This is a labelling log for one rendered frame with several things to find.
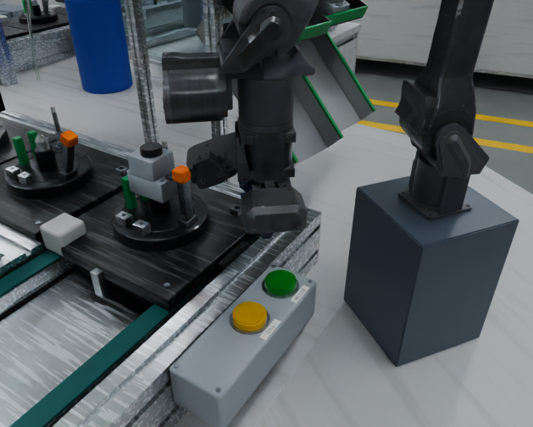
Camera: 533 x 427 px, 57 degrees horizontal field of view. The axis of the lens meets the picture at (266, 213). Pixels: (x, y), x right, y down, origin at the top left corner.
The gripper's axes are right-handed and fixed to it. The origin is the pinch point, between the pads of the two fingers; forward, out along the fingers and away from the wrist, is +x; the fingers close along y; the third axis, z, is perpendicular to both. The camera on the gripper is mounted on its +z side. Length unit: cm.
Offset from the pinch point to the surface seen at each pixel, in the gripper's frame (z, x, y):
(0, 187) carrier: 42, 9, -27
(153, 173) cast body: 13.9, -0.4, -10.7
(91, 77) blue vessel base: 42, 15, -103
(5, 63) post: 70, 13, -115
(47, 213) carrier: 31.8, 9.4, -17.8
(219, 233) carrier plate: 5.6, 9.5, -9.8
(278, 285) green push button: -1.3, 9.3, 2.5
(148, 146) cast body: 14.4, -3.0, -13.3
